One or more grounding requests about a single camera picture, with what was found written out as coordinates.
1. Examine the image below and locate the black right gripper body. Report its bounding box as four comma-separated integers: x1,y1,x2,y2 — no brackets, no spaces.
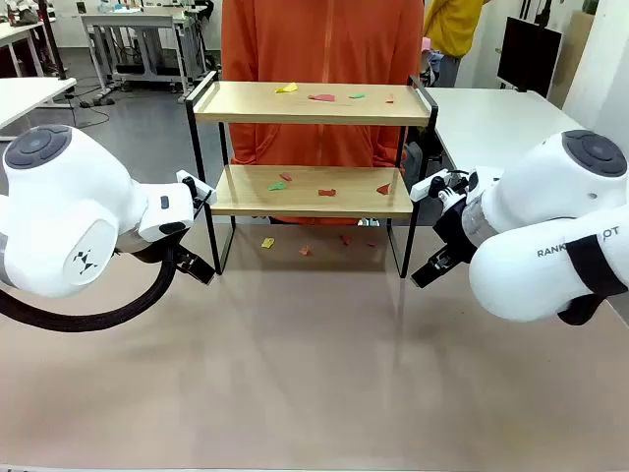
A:
430,198,482,263

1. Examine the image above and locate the black pole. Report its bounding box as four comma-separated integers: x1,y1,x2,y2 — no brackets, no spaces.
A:
36,0,69,81

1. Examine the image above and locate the white table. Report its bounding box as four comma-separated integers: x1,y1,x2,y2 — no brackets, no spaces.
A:
421,86,589,174
0,76,79,132

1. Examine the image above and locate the black arm cable sleeve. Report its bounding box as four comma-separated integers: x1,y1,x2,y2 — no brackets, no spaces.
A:
556,234,629,326
0,244,179,332

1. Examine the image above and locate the black monitor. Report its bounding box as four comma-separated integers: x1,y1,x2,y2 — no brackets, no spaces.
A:
496,15,564,100

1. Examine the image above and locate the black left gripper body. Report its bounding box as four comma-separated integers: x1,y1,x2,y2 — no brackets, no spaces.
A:
116,234,175,262

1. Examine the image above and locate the black floor cable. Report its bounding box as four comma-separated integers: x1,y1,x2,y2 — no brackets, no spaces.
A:
62,91,117,128

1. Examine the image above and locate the black left arm cable sleeve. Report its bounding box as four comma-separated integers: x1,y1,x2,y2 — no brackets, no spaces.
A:
0,244,179,332

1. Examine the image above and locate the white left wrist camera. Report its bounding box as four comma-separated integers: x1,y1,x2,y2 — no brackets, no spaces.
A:
175,168,218,210

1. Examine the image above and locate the black chair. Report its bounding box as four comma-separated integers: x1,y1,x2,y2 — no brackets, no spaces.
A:
403,141,443,191

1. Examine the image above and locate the grey background desk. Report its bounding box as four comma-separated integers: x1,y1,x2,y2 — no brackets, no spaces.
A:
80,11,192,97

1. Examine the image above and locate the brown cardboard panel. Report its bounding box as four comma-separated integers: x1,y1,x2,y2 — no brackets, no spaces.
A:
559,11,599,107

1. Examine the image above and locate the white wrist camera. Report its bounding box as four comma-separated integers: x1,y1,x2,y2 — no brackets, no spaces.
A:
411,168,473,202
175,168,218,210

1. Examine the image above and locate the black frame wooden shelf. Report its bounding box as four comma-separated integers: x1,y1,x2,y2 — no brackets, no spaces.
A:
185,71,439,279

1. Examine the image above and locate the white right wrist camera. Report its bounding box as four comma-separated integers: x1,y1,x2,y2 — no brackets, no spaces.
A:
411,168,473,202

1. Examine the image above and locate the black right arm cable sleeve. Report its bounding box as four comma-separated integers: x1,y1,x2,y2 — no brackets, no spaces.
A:
556,234,629,326

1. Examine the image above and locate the person in yellow jacket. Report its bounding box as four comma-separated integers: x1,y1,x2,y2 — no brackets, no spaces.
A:
422,0,492,88

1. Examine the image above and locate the person in orange hoodie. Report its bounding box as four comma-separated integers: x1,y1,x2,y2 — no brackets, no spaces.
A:
220,0,426,227

